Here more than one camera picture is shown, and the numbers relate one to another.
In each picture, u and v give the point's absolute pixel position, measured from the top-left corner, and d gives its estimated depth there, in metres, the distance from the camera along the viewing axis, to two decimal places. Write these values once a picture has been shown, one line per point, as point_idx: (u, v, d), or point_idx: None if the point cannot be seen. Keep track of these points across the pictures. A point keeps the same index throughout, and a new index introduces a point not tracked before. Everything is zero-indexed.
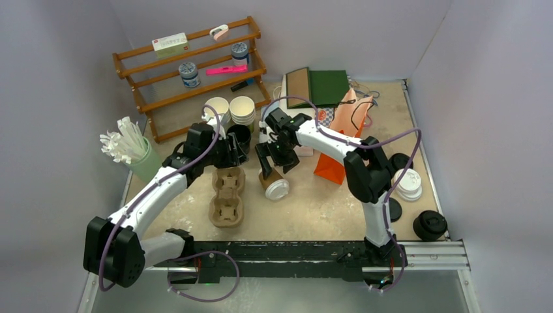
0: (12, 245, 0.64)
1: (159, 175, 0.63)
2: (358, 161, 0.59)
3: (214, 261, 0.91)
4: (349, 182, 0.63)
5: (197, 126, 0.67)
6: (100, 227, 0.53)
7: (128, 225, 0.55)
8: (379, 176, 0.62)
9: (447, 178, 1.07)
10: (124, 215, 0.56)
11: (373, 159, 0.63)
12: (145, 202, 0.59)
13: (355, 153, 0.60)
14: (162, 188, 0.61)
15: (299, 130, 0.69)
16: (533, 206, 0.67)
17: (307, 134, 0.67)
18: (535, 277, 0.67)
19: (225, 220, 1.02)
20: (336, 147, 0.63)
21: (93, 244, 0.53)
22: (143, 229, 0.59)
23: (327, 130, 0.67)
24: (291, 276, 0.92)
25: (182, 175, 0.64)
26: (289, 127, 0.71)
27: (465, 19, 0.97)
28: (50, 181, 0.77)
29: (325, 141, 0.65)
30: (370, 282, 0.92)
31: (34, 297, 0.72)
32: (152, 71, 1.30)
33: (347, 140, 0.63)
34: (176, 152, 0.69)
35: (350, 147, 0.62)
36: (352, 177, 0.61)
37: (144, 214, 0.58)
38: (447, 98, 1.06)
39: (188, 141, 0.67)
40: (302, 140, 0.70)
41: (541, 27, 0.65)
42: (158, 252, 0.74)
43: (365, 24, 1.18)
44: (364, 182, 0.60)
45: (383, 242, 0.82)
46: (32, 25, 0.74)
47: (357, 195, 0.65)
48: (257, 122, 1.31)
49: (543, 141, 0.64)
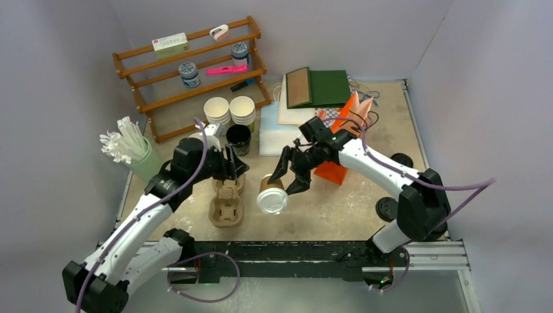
0: (12, 245, 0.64)
1: (140, 207, 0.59)
2: (415, 197, 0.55)
3: (214, 261, 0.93)
4: (402, 218, 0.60)
5: (185, 143, 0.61)
6: (74, 272, 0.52)
7: (102, 272, 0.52)
8: (435, 213, 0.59)
9: (447, 178, 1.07)
10: (98, 260, 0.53)
11: (431, 195, 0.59)
12: (121, 242, 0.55)
13: (413, 188, 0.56)
14: (141, 223, 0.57)
15: (343, 151, 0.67)
16: (532, 205, 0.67)
17: (353, 156, 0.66)
18: (535, 278, 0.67)
19: (225, 220, 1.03)
20: (388, 177, 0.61)
21: (72, 288, 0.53)
22: (122, 268, 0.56)
23: (377, 156, 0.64)
24: (291, 275, 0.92)
25: (164, 205, 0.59)
26: (330, 145, 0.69)
27: (465, 19, 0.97)
28: (51, 181, 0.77)
29: (377, 168, 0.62)
30: (370, 282, 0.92)
31: (34, 297, 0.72)
32: (151, 71, 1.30)
33: (402, 171, 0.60)
34: (163, 169, 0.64)
35: (406, 180, 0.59)
36: (408, 214, 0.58)
37: (119, 257, 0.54)
38: (448, 98, 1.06)
39: (175, 160, 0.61)
40: (345, 161, 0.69)
41: (541, 27, 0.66)
42: (150, 268, 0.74)
43: (365, 24, 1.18)
44: (420, 221, 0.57)
45: (389, 250, 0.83)
46: (32, 26, 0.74)
47: (407, 230, 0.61)
48: (258, 122, 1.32)
49: (544, 141, 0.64)
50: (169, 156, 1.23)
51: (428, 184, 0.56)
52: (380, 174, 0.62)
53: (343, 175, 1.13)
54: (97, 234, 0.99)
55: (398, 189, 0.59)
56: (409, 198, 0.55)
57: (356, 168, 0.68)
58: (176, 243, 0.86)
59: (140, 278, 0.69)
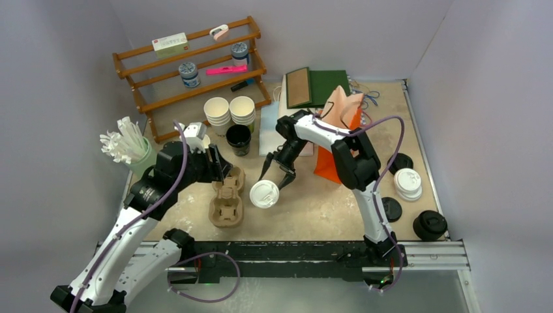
0: (13, 244, 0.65)
1: (120, 223, 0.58)
2: (344, 148, 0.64)
3: (214, 261, 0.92)
4: (339, 169, 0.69)
5: (169, 148, 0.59)
6: (60, 298, 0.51)
7: (89, 297, 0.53)
8: (366, 164, 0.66)
9: (447, 178, 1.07)
10: (83, 285, 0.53)
11: (361, 149, 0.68)
12: (105, 265, 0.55)
13: (342, 141, 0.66)
14: (122, 241, 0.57)
15: (297, 124, 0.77)
16: (532, 206, 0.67)
17: (304, 126, 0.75)
18: (535, 278, 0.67)
19: (225, 220, 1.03)
20: (327, 137, 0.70)
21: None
22: (111, 287, 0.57)
23: (322, 122, 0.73)
24: (291, 275, 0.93)
25: (144, 218, 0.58)
26: (289, 121, 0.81)
27: (465, 19, 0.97)
28: (51, 182, 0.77)
29: (319, 131, 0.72)
30: (370, 282, 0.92)
31: (35, 297, 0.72)
32: (151, 71, 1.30)
33: (337, 130, 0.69)
34: (145, 175, 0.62)
35: (339, 136, 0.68)
36: (340, 163, 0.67)
37: (105, 279, 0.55)
38: (448, 98, 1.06)
39: (158, 166, 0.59)
40: (300, 132, 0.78)
41: (541, 28, 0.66)
42: (149, 274, 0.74)
43: (365, 23, 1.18)
44: (350, 169, 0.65)
45: (380, 238, 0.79)
46: (32, 26, 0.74)
47: (346, 182, 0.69)
48: (258, 122, 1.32)
49: (544, 141, 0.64)
50: None
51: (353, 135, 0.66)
52: (321, 135, 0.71)
53: None
54: (97, 233, 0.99)
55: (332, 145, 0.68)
56: (336, 147, 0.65)
57: (310, 137, 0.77)
58: (175, 244, 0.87)
59: (137, 285, 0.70)
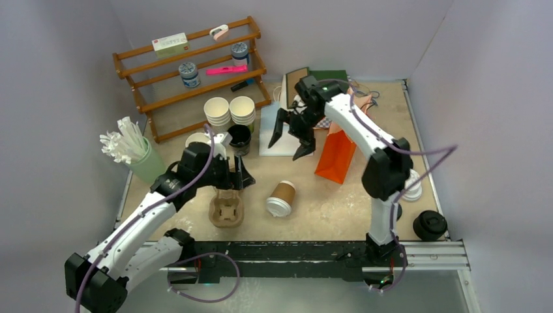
0: (12, 244, 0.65)
1: (145, 203, 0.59)
2: (384, 160, 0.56)
3: (214, 261, 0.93)
4: (365, 174, 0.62)
5: (196, 146, 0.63)
6: (78, 263, 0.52)
7: (104, 266, 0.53)
8: (396, 178, 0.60)
9: (447, 177, 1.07)
10: (101, 253, 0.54)
11: (397, 160, 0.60)
12: (124, 238, 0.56)
13: (383, 151, 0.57)
14: (145, 220, 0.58)
15: (330, 103, 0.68)
16: (532, 205, 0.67)
17: (338, 110, 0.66)
18: (535, 278, 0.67)
19: (225, 220, 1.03)
20: (366, 139, 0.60)
21: (71, 280, 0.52)
22: (123, 263, 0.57)
23: (359, 113, 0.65)
24: (291, 276, 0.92)
25: (167, 203, 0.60)
26: (319, 94, 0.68)
27: (465, 19, 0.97)
28: (51, 182, 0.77)
29: (356, 126, 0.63)
30: (370, 283, 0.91)
31: (34, 297, 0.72)
32: (152, 71, 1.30)
33: (379, 135, 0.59)
34: (168, 170, 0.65)
35: (380, 143, 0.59)
36: (371, 171, 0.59)
37: (122, 252, 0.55)
38: (448, 98, 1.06)
39: (182, 162, 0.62)
40: (329, 113, 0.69)
41: (540, 29, 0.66)
42: (149, 268, 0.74)
43: (365, 23, 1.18)
44: (381, 183, 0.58)
45: (384, 242, 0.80)
46: (33, 27, 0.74)
47: (368, 188, 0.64)
48: (257, 122, 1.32)
49: (544, 140, 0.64)
50: (169, 157, 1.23)
51: (398, 149, 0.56)
52: (358, 134, 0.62)
53: (343, 174, 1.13)
54: (96, 233, 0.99)
55: (370, 150, 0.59)
56: (375, 158, 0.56)
57: (338, 123, 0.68)
58: (177, 243, 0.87)
59: (139, 275, 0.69)
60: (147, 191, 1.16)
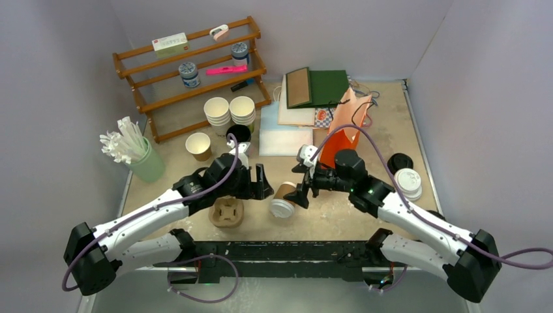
0: (12, 244, 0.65)
1: (162, 198, 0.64)
2: (471, 263, 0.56)
3: (214, 261, 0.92)
4: (453, 276, 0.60)
5: (224, 158, 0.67)
6: (83, 234, 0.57)
7: (105, 244, 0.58)
8: (488, 274, 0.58)
9: (447, 177, 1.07)
10: (106, 232, 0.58)
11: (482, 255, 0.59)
12: (133, 224, 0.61)
13: (467, 253, 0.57)
14: (157, 214, 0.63)
15: (385, 208, 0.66)
16: (533, 206, 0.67)
17: (396, 213, 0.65)
18: (536, 278, 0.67)
19: (225, 220, 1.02)
20: (439, 239, 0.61)
21: (72, 248, 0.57)
22: (121, 248, 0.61)
23: (419, 212, 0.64)
24: (291, 276, 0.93)
25: (182, 205, 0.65)
26: (368, 200, 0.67)
27: (465, 19, 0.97)
28: (51, 182, 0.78)
29: (422, 227, 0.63)
30: (370, 283, 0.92)
31: (33, 297, 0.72)
32: (152, 71, 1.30)
33: (455, 234, 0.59)
34: (195, 173, 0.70)
35: (460, 244, 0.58)
36: (462, 276, 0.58)
37: (125, 237, 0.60)
38: (448, 98, 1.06)
39: (209, 169, 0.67)
40: (385, 216, 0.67)
41: (541, 29, 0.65)
42: (144, 259, 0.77)
43: (365, 23, 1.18)
44: (476, 284, 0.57)
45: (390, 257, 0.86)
46: (32, 27, 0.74)
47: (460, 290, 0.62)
48: (258, 122, 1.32)
49: (544, 140, 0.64)
50: (169, 157, 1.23)
51: (483, 251, 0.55)
52: (429, 234, 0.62)
53: None
54: None
55: (452, 253, 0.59)
56: (463, 264, 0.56)
57: (394, 222, 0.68)
58: (179, 244, 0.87)
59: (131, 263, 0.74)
60: (147, 191, 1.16)
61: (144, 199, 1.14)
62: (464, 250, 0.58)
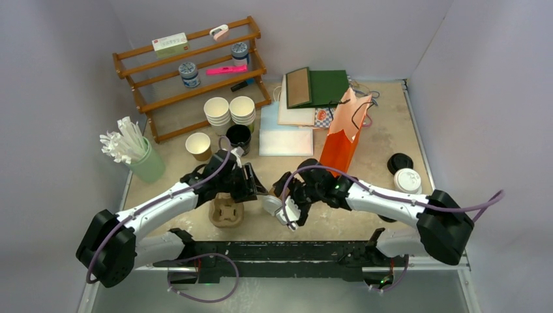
0: (11, 245, 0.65)
1: (173, 187, 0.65)
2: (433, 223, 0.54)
3: (214, 261, 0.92)
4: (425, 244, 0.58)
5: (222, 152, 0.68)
6: (105, 220, 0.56)
7: (131, 227, 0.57)
8: (460, 232, 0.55)
9: (447, 177, 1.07)
10: (131, 215, 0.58)
11: (447, 214, 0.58)
12: (153, 208, 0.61)
13: (428, 215, 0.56)
14: (173, 200, 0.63)
15: (350, 197, 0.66)
16: (532, 207, 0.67)
17: (359, 198, 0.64)
18: (536, 278, 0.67)
19: (225, 220, 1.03)
20: (401, 209, 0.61)
21: (92, 235, 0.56)
22: (143, 233, 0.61)
23: (380, 190, 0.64)
24: (291, 276, 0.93)
25: (194, 193, 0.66)
26: (336, 194, 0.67)
27: (465, 20, 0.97)
28: (51, 183, 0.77)
29: (385, 203, 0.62)
30: (370, 282, 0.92)
31: (32, 298, 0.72)
32: (152, 71, 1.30)
33: (412, 199, 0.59)
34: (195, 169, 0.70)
35: (418, 207, 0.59)
36: (430, 242, 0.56)
37: (149, 220, 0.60)
38: (447, 98, 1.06)
39: (210, 164, 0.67)
40: (354, 204, 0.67)
41: (540, 30, 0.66)
42: (151, 253, 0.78)
43: (365, 24, 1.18)
44: (447, 244, 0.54)
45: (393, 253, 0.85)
46: (32, 28, 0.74)
47: (439, 256, 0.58)
48: (258, 122, 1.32)
49: (544, 141, 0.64)
50: (169, 157, 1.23)
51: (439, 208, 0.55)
52: (392, 209, 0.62)
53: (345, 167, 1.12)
54: None
55: (413, 218, 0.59)
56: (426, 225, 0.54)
57: (365, 207, 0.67)
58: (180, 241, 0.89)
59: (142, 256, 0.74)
60: (148, 191, 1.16)
61: (144, 199, 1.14)
62: (422, 212, 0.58)
